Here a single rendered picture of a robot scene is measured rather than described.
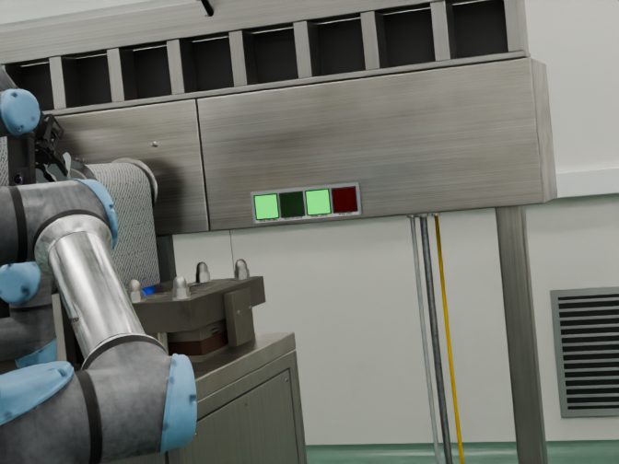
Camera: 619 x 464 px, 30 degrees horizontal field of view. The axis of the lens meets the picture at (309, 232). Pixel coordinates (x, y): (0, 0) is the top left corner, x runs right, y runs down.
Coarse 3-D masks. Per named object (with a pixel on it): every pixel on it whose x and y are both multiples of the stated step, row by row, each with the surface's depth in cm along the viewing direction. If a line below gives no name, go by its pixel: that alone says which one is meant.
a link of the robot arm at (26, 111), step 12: (0, 96) 191; (12, 96) 190; (24, 96) 191; (0, 108) 189; (12, 108) 189; (24, 108) 191; (36, 108) 193; (0, 120) 190; (12, 120) 189; (24, 120) 191; (36, 120) 193; (0, 132) 191; (12, 132) 191; (24, 132) 192
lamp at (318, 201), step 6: (306, 192) 250; (312, 192) 250; (318, 192) 250; (324, 192) 249; (312, 198) 250; (318, 198) 250; (324, 198) 249; (312, 204) 250; (318, 204) 250; (324, 204) 249; (312, 210) 250; (318, 210) 250; (324, 210) 249
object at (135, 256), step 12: (120, 216) 240; (132, 216) 245; (144, 216) 250; (120, 228) 239; (132, 228) 244; (144, 228) 249; (120, 240) 239; (132, 240) 244; (144, 240) 249; (120, 252) 238; (132, 252) 243; (144, 252) 249; (156, 252) 254; (120, 264) 238; (132, 264) 243; (144, 264) 248; (156, 264) 254; (120, 276) 238; (132, 276) 243; (144, 276) 248; (156, 276) 253
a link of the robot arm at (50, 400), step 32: (0, 384) 135; (32, 384) 133; (64, 384) 136; (0, 416) 133; (32, 416) 133; (64, 416) 135; (96, 416) 136; (0, 448) 133; (32, 448) 133; (64, 448) 135; (96, 448) 137
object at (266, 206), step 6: (258, 198) 254; (264, 198) 254; (270, 198) 253; (258, 204) 254; (264, 204) 254; (270, 204) 253; (276, 204) 253; (258, 210) 254; (264, 210) 254; (270, 210) 254; (276, 210) 253; (258, 216) 255; (264, 216) 254; (270, 216) 254; (276, 216) 253
